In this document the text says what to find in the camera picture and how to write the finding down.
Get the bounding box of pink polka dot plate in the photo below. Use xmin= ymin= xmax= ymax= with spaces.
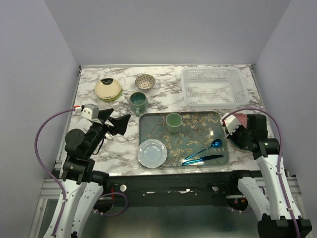
xmin=233 ymin=113 xmax=247 ymax=130

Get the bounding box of light green ceramic cup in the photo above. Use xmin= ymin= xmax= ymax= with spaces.
xmin=166 ymin=113 xmax=182 ymax=134

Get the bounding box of teal floral serving tray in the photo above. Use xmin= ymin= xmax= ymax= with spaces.
xmin=139 ymin=111 xmax=229 ymax=168

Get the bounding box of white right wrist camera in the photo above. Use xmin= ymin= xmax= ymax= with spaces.
xmin=220 ymin=113 xmax=242 ymax=135

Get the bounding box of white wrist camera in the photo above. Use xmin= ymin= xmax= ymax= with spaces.
xmin=220 ymin=113 xmax=242 ymax=135
xmin=74 ymin=104 xmax=99 ymax=121

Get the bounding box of blue metallic spoon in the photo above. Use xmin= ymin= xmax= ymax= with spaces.
xmin=184 ymin=139 xmax=222 ymax=160

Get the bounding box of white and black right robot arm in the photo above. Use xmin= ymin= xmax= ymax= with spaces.
xmin=224 ymin=114 xmax=312 ymax=238

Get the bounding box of patterned small ceramic bowl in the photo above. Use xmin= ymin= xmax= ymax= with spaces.
xmin=135 ymin=74 xmax=156 ymax=90

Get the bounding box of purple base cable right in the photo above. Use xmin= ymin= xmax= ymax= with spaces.
xmin=231 ymin=207 xmax=256 ymax=214

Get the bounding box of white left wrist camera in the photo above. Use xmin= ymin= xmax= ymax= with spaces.
xmin=74 ymin=104 xmax=99 ymax=121

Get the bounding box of blue metallic knife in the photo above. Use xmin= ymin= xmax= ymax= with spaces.
xmin=182 ymin=155 xmax=223 ymax=166

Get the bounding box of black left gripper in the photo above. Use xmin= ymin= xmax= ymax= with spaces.
xmin=85 ymin=108 xmax=131 ymax=157

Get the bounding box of cream plate with black mark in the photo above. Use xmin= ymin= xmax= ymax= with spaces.
xmin=95 ymin=78 xmax=121 ymax=100

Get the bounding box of teal glazed ceramic mug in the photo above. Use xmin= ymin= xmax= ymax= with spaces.
xmin=129 ymin=92 xmax=149 ymax=117

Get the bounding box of white perforated plastic bin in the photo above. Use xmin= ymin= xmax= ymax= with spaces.
xmin=181 ymin=67 xmax=249 ymax=109

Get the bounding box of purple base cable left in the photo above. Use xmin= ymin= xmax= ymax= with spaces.
xmin=93 ymin=192 xmax=129 ymax=217

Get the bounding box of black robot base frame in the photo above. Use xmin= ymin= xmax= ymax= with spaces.
xmin=94 ymin=170 xmax=265 ymax=208

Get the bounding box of light blue scalloped plate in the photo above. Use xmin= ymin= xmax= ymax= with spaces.
xmin=137 ymin=139 xmax=167 ymax=169

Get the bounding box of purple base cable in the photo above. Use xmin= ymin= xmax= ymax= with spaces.
xmin=231 ymin=207 xmax=256 ymax=214
xmin=93 ymin=192 xmax=129 ymax=217

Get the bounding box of pale aqua brown-rimmed plate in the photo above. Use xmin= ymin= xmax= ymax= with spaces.
xmin=224 ymin=129 xmax=249 ymax=152

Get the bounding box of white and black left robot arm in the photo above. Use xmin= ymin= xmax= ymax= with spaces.
xmin=44 ymin=104 xmax=131 ymax=238

